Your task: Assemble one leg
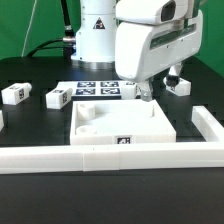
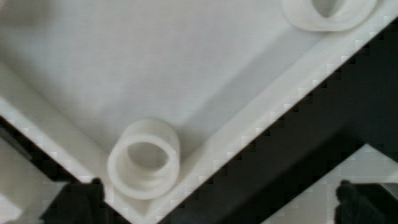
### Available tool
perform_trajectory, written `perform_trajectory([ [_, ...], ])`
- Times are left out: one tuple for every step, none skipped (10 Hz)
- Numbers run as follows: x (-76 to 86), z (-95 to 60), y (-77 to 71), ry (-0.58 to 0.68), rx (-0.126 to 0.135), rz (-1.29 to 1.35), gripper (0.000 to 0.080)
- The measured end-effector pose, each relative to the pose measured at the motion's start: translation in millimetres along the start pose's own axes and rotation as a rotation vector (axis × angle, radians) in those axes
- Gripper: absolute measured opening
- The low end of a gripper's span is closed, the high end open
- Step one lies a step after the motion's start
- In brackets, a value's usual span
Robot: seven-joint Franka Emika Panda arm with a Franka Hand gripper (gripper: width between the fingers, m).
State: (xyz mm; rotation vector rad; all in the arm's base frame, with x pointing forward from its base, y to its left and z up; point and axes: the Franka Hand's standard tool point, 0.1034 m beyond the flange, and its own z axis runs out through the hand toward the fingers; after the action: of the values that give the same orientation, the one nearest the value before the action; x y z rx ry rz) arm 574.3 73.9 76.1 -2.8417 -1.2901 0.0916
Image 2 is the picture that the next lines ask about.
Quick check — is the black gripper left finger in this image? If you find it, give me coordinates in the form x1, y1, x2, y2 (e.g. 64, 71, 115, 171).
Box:
39, 178, 128, 224

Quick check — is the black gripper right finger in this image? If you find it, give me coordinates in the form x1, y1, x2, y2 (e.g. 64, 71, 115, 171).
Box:
334, 180, 398, 224

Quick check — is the white square tabletop panel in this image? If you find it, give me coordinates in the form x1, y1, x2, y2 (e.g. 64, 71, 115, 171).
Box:
0, 0, 398, 224

